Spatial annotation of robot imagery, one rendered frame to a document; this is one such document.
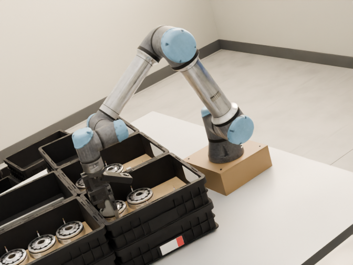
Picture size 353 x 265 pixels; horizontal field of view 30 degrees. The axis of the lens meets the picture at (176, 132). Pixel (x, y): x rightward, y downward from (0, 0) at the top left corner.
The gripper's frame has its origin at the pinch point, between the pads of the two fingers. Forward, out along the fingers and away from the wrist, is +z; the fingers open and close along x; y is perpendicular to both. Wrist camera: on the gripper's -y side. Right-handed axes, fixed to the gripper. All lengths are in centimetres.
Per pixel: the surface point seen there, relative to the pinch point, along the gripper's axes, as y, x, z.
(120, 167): -11.7, -33.1, -0.8
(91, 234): 12.5, 20.0, -7.6
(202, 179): -30.9, 15.8, -7.8
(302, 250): -49, 46, 15
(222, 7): -200, -352, 42
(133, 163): -18.2, -37.3, 2.0
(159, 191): -19.3, -6.1, 2.0
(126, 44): -99, -342, 40
